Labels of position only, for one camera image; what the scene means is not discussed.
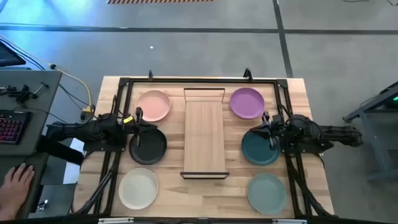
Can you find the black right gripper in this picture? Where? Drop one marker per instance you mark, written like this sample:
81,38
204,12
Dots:
273,129

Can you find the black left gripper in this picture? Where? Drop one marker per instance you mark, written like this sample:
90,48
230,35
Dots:
132,126

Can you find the dark teal plate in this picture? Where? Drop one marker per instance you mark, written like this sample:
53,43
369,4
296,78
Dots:
258,152

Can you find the black plate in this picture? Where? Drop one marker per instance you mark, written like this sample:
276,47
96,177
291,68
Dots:
150,149

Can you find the pink plate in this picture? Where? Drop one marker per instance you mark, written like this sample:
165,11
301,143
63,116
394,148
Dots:
155,104

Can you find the purple plate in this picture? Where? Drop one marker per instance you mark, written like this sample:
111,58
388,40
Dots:
247,103

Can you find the white plate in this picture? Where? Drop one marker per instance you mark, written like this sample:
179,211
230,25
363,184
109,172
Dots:
138,188

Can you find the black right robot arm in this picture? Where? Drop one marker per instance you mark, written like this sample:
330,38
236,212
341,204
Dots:
326,133

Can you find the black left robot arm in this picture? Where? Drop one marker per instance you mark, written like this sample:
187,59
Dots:
93,130

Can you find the black table clamp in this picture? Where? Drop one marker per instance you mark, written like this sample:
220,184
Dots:
247,74
150,74

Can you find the sage green plate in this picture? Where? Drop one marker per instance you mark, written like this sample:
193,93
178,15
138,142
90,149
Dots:
266,193

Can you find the white paper sheet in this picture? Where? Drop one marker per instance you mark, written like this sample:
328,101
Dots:
73,174

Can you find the black flat bar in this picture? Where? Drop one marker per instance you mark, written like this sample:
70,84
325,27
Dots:
59,151

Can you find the dark grey desk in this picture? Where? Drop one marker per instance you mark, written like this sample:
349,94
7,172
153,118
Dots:
38,174

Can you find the small metal clip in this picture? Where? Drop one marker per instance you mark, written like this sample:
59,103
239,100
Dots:
42,205

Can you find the black backlit keyboard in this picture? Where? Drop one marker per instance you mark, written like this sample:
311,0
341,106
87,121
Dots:
12,127

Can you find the black computer green light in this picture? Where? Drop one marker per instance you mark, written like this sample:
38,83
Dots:
392,101

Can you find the person's hand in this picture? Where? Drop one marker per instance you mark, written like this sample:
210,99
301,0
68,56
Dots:
14,189

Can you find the black computer monitor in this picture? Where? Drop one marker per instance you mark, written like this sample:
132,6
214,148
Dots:
9,57

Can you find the black aluminium table frame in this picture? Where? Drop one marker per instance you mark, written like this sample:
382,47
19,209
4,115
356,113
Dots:
202,81

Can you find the silver metal bracket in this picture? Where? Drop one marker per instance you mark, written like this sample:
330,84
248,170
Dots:
289,221
115,220

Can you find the black desk clamp mount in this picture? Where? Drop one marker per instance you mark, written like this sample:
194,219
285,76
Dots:
21,93

